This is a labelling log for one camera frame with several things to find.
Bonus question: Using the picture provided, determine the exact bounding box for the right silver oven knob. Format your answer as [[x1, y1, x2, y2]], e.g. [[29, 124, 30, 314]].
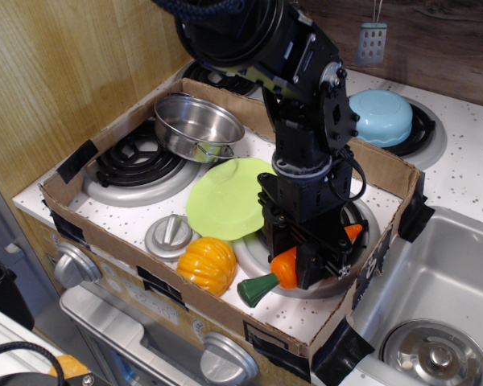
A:
[[200, 331, 259, 385]]

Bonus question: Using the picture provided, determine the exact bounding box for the light blue plastic bowl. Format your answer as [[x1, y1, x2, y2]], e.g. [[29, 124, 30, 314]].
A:
[[349, 89, 413, 148]]

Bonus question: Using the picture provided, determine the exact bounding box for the steel sink basin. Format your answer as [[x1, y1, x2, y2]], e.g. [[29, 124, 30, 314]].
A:
[[345, 207, 483, 385]]

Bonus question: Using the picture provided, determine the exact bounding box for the front right stove burner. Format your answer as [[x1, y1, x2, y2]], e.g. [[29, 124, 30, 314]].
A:
[[233, 200, 380, 299]]

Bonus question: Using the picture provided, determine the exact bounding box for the silver oven knob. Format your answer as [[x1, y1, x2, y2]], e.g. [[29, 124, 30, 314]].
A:
[[54, 241, 102, 289], [200, 331, 259, 385]]

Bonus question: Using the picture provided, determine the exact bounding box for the stove burner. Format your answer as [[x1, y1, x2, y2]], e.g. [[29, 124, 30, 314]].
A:
[[233, 200, 380, 299], [176, 60, 258, 97], [83, 118, 200, 207], [385, 98, 448, 170]]

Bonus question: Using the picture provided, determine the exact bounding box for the cardboard fence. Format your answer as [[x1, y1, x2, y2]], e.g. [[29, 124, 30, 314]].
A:
[[41, 80, 435, 385]]

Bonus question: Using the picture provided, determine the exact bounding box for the orange object bottom left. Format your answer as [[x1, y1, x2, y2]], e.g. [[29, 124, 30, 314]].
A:
[[56, 354, 89, 379]]

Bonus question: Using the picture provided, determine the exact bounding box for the steel pot lid in sink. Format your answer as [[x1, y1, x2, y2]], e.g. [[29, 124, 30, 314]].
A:
[[379, 319, 483, 385]]

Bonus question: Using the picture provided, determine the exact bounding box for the light green plastic plate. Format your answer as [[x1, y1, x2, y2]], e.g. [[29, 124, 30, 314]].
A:
[[185, 158, 274, 240]]

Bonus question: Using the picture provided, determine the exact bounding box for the back left stove burner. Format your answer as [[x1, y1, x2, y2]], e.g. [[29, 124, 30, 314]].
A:
[[176, 60, 258, 97]]

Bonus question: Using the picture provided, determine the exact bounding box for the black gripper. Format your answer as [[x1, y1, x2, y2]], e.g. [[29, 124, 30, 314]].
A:
[[258, 158, 361, 290]]

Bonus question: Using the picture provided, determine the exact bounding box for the back right stove burner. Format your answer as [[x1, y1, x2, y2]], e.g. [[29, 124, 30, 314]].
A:
[[385, 98, 448, 170]]

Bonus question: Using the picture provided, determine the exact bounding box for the black cable bottom left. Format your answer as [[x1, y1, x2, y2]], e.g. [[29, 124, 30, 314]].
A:
[[0, 341, 65, 386]]

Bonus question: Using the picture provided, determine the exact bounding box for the small steel pot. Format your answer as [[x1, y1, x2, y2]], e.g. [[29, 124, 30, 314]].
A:
[[154, 93, 245, 163]]

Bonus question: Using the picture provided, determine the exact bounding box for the orange toy carrot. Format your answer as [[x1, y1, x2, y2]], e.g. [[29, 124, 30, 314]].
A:
[[236, 223, 364, 309]]

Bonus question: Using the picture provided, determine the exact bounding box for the silver oven door handle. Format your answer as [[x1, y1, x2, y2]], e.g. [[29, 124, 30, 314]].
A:
[[60, 285, 198, 385]]

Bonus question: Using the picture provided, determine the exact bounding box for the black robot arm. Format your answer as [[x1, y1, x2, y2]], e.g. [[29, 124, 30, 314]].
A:
[[159, 1, 362, 290]]

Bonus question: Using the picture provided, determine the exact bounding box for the silver knob on stovetop front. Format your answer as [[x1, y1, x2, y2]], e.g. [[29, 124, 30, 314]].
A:
[[145, 214, 200, 262]]

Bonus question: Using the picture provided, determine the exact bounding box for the orange toy pumpkin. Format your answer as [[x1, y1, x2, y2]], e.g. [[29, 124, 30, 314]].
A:
[[176, 237, 237, 297]]

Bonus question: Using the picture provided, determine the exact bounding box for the front left stove burner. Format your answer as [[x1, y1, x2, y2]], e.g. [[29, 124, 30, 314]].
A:
[[83, 118, 200, 207]]

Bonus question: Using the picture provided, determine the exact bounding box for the hanging silver spatula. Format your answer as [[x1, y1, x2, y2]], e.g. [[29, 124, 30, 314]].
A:
[[355, 1, 388, 65]]

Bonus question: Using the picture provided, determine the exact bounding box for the left silver oven knob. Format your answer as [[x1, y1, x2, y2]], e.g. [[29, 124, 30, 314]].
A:
[[54, 241, 102, 289]]

